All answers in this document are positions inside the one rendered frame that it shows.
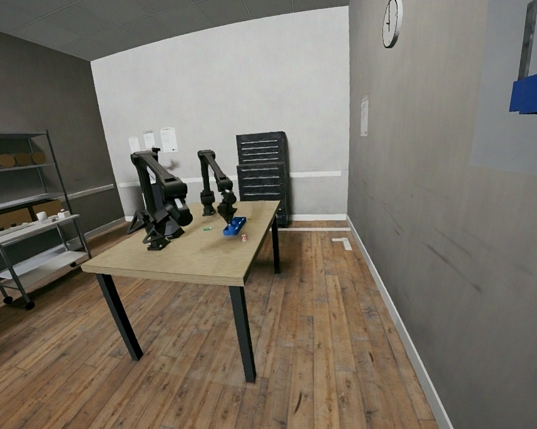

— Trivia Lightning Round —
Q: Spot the blue open-top bin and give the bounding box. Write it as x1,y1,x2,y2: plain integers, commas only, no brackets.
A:
223,217,247,235

